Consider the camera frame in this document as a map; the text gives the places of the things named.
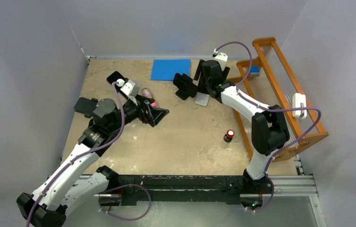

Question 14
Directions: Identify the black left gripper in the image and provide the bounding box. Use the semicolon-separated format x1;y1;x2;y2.
108;93;168;133

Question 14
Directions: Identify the black phone purple edge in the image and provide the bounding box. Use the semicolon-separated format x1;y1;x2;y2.
106;71;127;84

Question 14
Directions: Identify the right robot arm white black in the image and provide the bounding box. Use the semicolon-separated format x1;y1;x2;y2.
194;60;290;192

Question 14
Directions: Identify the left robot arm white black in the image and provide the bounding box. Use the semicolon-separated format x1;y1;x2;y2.
17;95;169;227

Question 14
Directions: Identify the white silver phone stand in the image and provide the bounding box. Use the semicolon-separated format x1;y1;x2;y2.
195;92;210;106

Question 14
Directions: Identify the black phone on folding stand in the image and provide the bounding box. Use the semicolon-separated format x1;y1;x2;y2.
173;73;198;98

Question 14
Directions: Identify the black folding phone stand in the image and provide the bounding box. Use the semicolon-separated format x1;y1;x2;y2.
175;89;191;100

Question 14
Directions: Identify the pink patterned bottle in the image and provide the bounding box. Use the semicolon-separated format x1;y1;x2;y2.
141;88;158;107

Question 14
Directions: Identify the blue foam mat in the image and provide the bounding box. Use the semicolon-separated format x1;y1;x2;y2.
150;59;191;81

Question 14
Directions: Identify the blue sponge block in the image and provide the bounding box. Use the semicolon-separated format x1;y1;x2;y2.
250;66;260;77

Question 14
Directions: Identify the orange wooden rack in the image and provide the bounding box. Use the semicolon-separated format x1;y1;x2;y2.
228;37;329;162

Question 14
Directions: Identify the red black emergency button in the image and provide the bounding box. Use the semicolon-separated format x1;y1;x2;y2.
223;129;235;143

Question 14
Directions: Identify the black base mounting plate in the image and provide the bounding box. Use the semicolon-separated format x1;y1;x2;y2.
97;174;274;208

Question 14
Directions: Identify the white clip on rack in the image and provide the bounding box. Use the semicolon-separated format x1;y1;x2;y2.
292;93;307;120

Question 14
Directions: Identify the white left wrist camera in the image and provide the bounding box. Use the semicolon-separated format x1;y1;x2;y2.
116;79;140;102

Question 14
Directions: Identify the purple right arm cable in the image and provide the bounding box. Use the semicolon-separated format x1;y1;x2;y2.
216;41;322;214

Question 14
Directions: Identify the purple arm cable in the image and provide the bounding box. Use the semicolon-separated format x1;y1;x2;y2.
26;82;126;227
216;41;322;214

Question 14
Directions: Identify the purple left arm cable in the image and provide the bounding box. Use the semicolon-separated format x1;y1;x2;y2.
26;82;126;227

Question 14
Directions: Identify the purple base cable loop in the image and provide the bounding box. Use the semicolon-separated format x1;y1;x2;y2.
98;183;152;222

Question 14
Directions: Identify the aluminium frame rail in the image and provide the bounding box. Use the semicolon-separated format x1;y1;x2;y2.
74;157;319;199

